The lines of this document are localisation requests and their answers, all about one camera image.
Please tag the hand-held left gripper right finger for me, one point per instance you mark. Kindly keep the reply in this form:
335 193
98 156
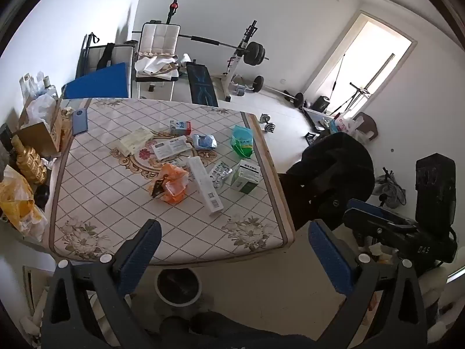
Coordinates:
327 258

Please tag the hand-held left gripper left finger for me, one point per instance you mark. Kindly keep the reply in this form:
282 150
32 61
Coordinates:
143 251

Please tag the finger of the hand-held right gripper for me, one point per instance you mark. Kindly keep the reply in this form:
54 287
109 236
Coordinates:
367 227
370 209

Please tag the white round trash bin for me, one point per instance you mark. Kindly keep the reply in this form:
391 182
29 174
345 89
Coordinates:
178 287

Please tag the orange snack bag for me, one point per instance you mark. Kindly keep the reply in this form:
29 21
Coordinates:
170 185

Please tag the long white box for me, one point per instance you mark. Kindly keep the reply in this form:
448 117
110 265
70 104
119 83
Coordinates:
205 189

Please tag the white printed box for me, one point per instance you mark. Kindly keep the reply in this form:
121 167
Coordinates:
170 148

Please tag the silver blister pack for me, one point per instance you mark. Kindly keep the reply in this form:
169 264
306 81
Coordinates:
219 174

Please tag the cream box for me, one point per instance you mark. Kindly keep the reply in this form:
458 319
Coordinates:
135 141

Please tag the green white box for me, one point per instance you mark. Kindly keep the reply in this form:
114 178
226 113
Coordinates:
245 178

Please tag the blue face mask packet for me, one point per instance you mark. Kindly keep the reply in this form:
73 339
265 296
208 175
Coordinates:
205 141

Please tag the red and blue small box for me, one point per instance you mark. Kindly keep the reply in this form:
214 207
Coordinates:
180 127

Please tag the green plastic bag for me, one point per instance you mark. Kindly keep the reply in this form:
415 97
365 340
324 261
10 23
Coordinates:
242 141

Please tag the grey cloth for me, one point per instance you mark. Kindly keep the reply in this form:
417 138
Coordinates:
390 189

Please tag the black coat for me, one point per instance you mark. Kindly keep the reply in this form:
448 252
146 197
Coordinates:
338 163

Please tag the black speaker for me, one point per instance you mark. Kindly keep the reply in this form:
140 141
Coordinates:
436 189

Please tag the black chair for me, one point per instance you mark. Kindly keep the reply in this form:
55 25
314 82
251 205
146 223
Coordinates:
294 207

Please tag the table with patterned top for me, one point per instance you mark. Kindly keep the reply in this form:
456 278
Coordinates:
109 196

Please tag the brown stool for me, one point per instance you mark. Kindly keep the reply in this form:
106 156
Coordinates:
367 123

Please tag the white shopping bag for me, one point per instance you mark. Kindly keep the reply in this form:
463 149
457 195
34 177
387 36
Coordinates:
347 126

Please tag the black box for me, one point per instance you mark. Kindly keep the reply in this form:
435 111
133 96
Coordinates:
320 103

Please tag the black stand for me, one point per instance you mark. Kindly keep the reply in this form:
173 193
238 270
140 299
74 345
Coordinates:
358 92

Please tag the metal dumbbell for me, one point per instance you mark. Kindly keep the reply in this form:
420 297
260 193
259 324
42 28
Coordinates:
264 118
270 128

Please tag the yellow plastic bag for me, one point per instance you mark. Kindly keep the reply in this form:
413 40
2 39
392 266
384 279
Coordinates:
18 200

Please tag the blue smartphone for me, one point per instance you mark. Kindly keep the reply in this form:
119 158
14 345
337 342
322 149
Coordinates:
80 121

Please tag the golden bottle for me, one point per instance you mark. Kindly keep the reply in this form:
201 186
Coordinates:
29 161

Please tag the brown cardboard box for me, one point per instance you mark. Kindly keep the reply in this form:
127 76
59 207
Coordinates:
38 134

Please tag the small barbell with black plates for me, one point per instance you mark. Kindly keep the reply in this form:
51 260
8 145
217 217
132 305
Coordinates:
258 83

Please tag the blue board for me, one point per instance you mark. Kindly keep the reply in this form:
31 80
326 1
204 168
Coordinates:
96 83

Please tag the black weight bench pad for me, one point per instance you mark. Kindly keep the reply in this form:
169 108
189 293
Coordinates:
201 85

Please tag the white plastic bag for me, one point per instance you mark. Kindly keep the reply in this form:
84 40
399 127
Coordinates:
40 105

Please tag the beige cloth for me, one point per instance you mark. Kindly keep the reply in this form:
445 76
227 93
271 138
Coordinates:
154 65

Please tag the clear bottle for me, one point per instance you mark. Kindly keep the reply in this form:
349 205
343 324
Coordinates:
27 84
46 84

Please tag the white cushioned folding bed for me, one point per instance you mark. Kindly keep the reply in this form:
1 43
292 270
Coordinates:
118 56

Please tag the white barbell rack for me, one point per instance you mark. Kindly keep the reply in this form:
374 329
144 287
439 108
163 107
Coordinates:
236 61

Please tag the white cushioned chair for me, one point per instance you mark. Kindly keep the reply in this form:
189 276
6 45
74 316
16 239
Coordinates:
160 38

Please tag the black pole with red knob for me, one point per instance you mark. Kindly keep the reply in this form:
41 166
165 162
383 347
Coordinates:
174 6

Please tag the white door frame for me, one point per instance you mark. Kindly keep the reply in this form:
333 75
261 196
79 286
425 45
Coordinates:
354 25

